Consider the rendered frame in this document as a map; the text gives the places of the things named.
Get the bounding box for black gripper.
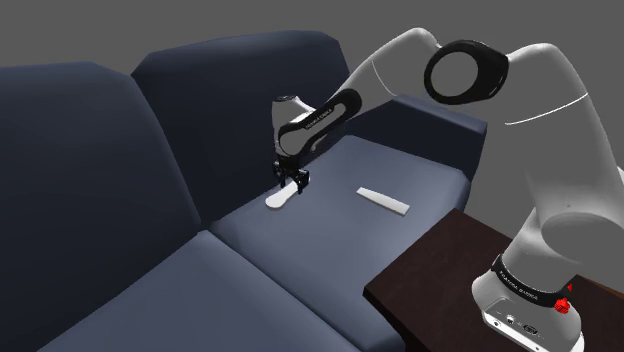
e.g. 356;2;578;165
272;157;312;195

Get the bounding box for white spoon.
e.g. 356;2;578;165
264;182;298;211

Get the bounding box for white flat bar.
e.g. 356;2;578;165
355;186;411;217

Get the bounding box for dark blue sofa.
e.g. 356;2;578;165
0;30;489;352

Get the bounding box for dark wooden robot stand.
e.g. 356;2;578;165
362;207;624;352

